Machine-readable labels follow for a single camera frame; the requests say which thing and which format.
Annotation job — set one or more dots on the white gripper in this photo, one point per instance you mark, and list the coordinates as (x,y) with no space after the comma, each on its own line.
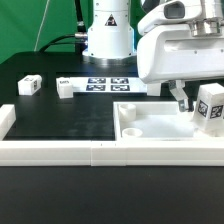
(181,40)

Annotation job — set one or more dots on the white square tabletop part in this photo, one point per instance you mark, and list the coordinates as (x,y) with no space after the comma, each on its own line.
(160,121)

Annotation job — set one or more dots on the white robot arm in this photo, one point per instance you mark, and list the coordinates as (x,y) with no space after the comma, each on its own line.
(111,39)

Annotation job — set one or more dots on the white fiducial marker sheet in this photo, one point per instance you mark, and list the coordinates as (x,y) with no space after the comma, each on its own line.
(105,84)

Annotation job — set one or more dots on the white U-shaped fence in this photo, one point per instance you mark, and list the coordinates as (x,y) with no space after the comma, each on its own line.
(104,153)

